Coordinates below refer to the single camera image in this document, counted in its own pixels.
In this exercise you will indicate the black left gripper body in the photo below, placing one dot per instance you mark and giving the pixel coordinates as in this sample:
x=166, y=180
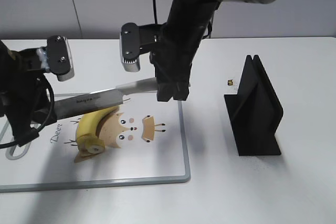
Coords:
x=27, y=98

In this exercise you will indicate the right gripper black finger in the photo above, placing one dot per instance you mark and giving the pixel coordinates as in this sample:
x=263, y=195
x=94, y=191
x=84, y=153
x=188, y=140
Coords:
x=178, y=91

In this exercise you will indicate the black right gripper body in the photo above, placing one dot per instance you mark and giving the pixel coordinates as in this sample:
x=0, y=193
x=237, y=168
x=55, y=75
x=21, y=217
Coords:
x=177, y=44

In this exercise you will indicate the white-handled kitchen knife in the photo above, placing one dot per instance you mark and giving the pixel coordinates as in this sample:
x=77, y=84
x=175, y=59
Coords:
x=99, y=100

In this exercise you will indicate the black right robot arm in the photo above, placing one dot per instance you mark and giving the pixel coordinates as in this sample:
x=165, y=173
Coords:
x=199, y=11

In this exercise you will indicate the yellow banana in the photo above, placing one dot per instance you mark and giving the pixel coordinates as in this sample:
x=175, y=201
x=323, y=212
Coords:
x=86, y=136

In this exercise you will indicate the small yellow-black scrap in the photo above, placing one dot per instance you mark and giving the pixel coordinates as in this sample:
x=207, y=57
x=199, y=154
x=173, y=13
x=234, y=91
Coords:
x=230, y=83

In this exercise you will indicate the white grey-rimmed cutting board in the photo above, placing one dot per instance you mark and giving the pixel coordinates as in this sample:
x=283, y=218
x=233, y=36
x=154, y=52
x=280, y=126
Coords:
x=148, y=146

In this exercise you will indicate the black knife stand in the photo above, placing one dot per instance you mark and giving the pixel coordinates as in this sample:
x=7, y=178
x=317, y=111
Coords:
x=255, y=111

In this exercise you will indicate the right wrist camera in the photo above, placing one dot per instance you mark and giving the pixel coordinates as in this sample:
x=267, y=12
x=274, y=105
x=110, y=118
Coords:
x=130, y=47

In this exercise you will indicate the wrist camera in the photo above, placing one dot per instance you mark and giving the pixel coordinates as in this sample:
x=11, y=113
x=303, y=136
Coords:
x=59, y=58
x=130, y=47

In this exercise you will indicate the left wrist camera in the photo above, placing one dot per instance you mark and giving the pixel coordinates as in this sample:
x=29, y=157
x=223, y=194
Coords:
x=59, y=58

